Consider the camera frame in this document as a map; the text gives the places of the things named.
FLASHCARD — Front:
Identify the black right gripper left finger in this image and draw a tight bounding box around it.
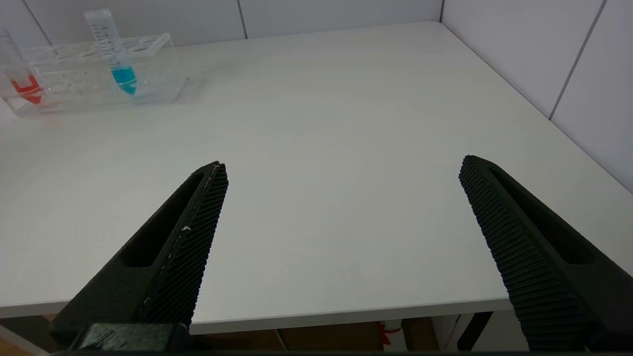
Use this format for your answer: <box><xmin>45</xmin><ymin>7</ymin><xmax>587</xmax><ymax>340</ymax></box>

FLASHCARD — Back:
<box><xmin>49</xmin><ymin>161</ymin><xmax>229</xmax><ymax>347</ymax></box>

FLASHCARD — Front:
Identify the clear plastic test tube rack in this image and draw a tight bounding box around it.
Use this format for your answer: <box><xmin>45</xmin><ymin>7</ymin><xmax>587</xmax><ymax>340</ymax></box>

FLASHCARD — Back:
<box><xmin>0</xmin><ymin>34</ymin><xmax>188</xmax><ymax>118</ymax></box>

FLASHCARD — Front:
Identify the black table leg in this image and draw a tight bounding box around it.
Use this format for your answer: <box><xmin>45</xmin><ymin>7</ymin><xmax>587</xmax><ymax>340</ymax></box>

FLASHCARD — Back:
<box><xmin>457</xmin><ymin>311</ymin><xmax>495</xmax><ymax>352</ymax></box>

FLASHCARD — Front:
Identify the test tube with red pigment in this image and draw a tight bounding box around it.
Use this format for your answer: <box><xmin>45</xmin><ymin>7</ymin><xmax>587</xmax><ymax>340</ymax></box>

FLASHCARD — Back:
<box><xmin>0</xmin><ymin>27</ymin><xmax>45</xmax><ymax>105</ymax></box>

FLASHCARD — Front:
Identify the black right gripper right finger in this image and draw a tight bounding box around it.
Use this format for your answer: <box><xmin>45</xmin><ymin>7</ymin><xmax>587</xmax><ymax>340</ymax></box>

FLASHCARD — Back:
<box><xmin>459</xmin><ymin>155</ymin><xmax>633</xmax><ymax>352</ymax></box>

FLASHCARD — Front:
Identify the test tube with blue pigment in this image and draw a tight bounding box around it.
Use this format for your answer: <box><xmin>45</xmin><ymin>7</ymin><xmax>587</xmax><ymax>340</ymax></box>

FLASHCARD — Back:
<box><xmin>84</xmin><ymin>9</ymin><xmax>138</xmax><ymax>95</ymax></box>

